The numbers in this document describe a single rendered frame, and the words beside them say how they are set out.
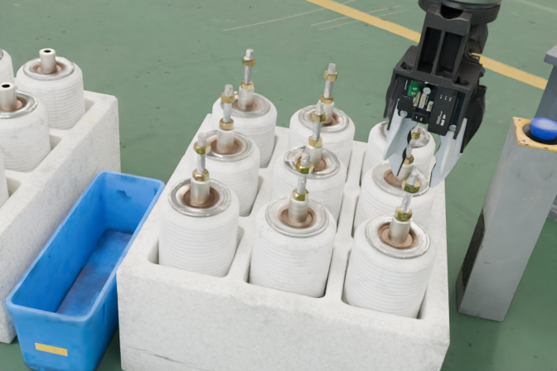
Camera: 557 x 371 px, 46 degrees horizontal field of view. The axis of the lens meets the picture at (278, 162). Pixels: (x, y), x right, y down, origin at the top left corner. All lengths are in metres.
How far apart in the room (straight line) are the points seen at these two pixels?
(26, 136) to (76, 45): 0.81
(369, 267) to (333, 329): 0.08
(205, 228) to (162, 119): 0.69
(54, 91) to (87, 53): 0.67
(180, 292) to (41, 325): 0.18
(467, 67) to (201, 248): 0.36
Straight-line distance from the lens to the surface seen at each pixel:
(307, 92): 1.58
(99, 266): 1.07
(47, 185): 0.96
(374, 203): 0.85
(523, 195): 0.94
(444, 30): 0.58
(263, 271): 0.79
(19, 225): 0.91
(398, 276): 0.75
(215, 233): 0.77
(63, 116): 1.07
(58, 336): 0.88
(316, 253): 0.76
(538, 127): 0.91
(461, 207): 1.29
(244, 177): 0.86
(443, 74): 0.61
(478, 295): 1.05
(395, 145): 0.70
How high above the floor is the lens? 0.73
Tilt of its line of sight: 34 degrees down
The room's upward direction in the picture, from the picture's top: 7 degrees clockwise
